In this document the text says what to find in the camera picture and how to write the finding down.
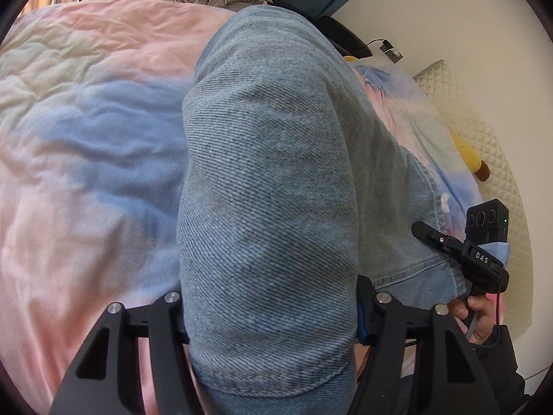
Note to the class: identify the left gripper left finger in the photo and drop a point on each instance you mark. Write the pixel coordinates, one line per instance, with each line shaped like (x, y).
(132, 360)

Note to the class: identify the blue denim jeans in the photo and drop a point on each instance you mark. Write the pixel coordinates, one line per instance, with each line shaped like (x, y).
(294, 188)

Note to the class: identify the black sleeve right forearm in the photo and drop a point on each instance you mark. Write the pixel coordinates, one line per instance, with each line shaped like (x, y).
(498, 358)

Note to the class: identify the person's right hand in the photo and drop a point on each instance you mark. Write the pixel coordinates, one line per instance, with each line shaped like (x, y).
(475, 315)

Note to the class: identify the yellow plush toy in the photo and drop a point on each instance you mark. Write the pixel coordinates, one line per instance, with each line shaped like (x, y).
(412, 119)

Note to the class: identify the pastel pillow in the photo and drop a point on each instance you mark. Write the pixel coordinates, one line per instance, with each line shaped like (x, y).
(458, 192)

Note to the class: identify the black sofa chair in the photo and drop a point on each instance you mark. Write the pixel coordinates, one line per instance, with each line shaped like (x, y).
(344, 40)

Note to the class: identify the pastel tie-dye bed sheet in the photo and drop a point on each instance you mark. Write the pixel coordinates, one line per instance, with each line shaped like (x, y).
(93, 160)

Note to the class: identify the wall power socket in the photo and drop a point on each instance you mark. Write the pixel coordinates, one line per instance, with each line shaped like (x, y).
(391, 52)

